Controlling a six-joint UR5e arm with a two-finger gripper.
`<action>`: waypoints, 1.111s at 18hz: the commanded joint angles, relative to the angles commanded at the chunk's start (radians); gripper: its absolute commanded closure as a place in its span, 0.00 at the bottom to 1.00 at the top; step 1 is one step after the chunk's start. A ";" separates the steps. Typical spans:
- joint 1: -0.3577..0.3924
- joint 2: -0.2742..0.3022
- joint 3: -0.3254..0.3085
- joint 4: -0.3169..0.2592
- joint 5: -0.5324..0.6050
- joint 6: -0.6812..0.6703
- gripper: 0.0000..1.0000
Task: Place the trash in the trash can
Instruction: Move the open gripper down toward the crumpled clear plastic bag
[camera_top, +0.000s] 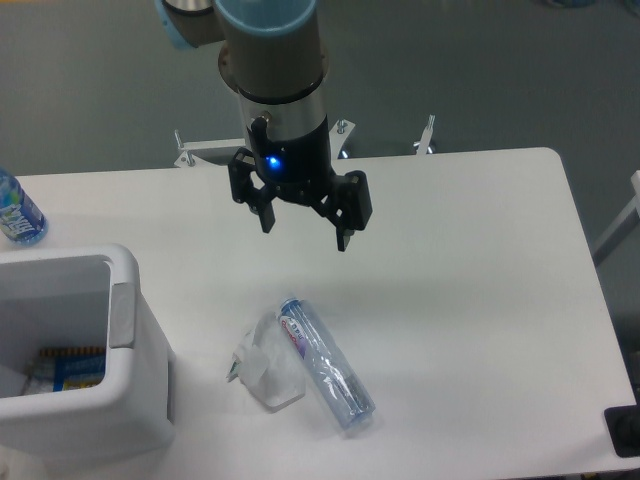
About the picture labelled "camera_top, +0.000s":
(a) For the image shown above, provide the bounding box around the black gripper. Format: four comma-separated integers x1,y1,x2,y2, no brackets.
227,116,373,252

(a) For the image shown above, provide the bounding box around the blue labelled drink bottle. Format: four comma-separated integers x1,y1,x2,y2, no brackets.
1,169,48,246

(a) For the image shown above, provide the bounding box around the white frame at right edge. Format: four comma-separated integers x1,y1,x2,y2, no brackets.
591,171,639,268

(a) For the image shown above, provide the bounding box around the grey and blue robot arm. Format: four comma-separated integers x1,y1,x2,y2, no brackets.
155,1,373,251

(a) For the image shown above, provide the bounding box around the blue yellow snack packet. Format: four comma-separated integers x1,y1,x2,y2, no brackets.
33,346,106,392

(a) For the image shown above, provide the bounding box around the black clamp at table edge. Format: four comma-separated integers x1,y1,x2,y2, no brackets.
604,404,639,458

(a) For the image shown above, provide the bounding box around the white plastic trash can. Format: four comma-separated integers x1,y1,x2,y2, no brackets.
1,244,174,459

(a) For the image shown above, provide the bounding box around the clear plastic bottle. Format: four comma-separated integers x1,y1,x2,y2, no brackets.
278,297,376,430

